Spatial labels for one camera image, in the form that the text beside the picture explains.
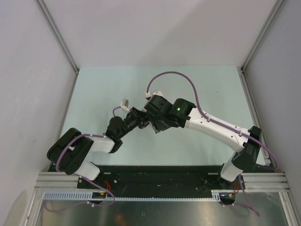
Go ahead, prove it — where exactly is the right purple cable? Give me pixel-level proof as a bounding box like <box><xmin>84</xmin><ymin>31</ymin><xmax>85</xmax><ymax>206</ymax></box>
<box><xmin>146</xmin><ymin>71</ymin><xmax>279</xmax><ymax>170</ymax></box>

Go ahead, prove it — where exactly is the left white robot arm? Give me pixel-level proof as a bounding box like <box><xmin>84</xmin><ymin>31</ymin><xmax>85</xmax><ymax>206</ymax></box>
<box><xmin>47</xmin><ymin>107</ymin><xmax>149</xmax><ymax>188</ymax></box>

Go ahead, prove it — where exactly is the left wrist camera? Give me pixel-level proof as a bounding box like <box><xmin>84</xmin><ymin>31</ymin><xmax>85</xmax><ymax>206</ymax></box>
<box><xmin>120</xmin><ymin>99</ymin><xmax>130</xmax><ymax>113</ymax></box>

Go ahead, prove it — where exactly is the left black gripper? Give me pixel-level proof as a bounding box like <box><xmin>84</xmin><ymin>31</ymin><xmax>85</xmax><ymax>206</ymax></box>
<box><xmin>117</xmin><ymin>107</ymin><xmax>151</xmax><ymax>139</ymax></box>

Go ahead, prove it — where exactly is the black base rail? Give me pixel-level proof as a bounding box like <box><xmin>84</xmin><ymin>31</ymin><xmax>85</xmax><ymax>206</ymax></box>
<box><xmin>77</xmin><ymin>165</ymin><xmax>245</xmax><ymax>198</ymax></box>

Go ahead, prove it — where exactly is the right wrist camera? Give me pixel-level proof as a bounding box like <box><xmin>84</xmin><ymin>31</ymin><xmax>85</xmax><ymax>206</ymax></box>
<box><xmin>145</xmin><ymin>91</ymin><xmax>164</xmax><ymax>99</ymax></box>

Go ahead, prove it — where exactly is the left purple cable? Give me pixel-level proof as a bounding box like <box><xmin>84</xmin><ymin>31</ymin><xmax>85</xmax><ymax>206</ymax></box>
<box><xmin>55</xmin><ymin>106</ymin><xmax>122</xmax><ymax>174</ymax></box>

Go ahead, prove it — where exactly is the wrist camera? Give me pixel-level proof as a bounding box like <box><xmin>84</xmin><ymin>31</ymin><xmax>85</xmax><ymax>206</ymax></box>
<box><xmin>120</xmin><ymin>99</ymin><xmax>130</xmax><ymax>113</ymax></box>
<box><xmin>145</xmin><ymin>91</ymin><xmax>164</xmax><ymax>99</ymax></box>

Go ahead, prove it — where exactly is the grey cable duct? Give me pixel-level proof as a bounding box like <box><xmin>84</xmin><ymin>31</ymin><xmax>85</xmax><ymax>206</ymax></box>
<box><xmin>43</xmin><ymin>191</ymin><xmax>221</xmax><ymax>202</ymax></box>

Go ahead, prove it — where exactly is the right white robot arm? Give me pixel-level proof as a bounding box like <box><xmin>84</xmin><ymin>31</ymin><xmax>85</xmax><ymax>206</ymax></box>
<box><xmin>143</xmin><ymin>92</ymin><xmax>261</xmax><ymax>189</ymax></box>

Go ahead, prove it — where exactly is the purple cable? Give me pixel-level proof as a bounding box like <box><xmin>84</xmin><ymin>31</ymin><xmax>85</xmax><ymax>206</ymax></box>
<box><xmin>146</xmin><ymin>71</ymin><xmax>279</xmax><ymax>170</ymax></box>
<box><xmin>55</xmin><ymin>106</ymin><xmax>122</xmax><ymax>174</ymax></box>

